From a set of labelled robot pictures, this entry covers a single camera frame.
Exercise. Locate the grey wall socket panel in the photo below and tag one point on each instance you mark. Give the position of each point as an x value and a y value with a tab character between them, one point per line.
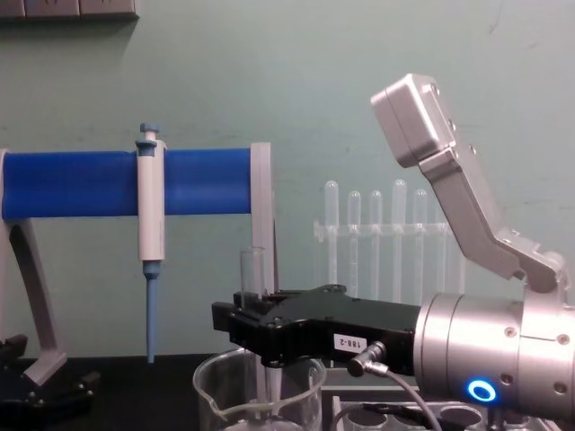
67	6

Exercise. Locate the clear glass test tube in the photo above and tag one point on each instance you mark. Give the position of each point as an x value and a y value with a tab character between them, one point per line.
252	274

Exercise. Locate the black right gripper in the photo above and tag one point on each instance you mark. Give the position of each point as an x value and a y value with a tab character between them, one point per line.
359	323

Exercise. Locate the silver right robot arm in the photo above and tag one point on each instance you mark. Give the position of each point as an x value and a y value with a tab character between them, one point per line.
471	336

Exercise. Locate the clear glass beaker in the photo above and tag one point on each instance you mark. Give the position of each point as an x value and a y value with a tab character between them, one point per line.
296	395

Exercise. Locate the white pipette with blue tip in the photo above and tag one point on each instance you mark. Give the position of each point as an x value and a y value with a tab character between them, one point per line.
151	215

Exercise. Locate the grey rack with round holes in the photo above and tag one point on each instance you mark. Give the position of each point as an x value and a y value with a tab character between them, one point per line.
334	406

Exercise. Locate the clear plastic test tube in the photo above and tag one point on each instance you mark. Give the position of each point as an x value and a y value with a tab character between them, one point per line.
331	211

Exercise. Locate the blue and grey pipette stand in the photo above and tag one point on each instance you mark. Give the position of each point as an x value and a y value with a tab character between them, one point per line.
67	184

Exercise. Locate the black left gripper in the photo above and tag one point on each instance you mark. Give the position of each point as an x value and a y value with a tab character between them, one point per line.
31	410

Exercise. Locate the clear acrylic tube rack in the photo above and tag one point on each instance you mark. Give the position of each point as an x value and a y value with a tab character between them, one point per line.
386	230

